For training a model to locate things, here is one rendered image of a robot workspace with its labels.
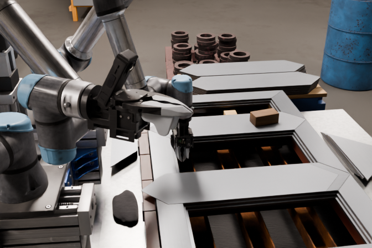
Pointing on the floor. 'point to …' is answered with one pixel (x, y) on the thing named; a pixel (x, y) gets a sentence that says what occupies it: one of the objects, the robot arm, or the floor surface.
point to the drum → (349, 40)
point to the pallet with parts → (201, 51)
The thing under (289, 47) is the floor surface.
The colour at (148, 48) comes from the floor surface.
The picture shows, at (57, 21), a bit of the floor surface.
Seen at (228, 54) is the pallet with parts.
